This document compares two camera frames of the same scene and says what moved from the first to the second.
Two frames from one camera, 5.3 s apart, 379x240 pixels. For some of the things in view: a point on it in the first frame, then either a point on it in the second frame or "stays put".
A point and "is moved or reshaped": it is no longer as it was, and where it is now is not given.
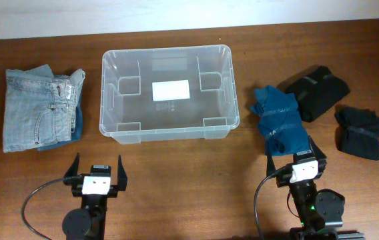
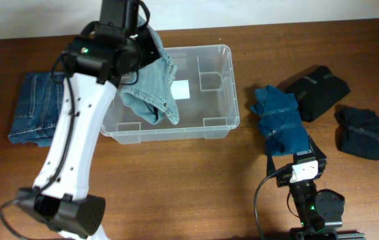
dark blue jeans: x=77 y=134 is moved or reshaped
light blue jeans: x=39 y=107 → x=151 y=97
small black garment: x=359 y=132 stays put
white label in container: x=172 y=90 stays put
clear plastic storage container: x=168 y=94 stays put
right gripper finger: x=317 y=152 stays put
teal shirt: x=279 y=121 stays put
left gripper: x=117 y=191 → x=150 y=47
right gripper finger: x=270 y=166 stays put
